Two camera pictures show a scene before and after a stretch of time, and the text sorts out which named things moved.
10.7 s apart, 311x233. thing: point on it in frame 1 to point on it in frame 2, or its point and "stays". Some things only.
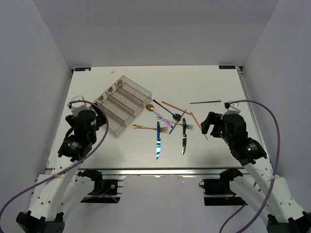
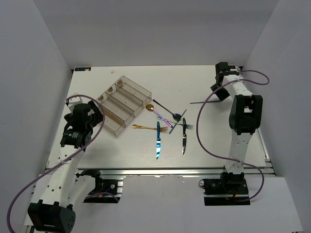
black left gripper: [100, 119] stays
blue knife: [158, 141] stays
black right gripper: [212, 119] to [222, 95]
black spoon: [177, 117] stays
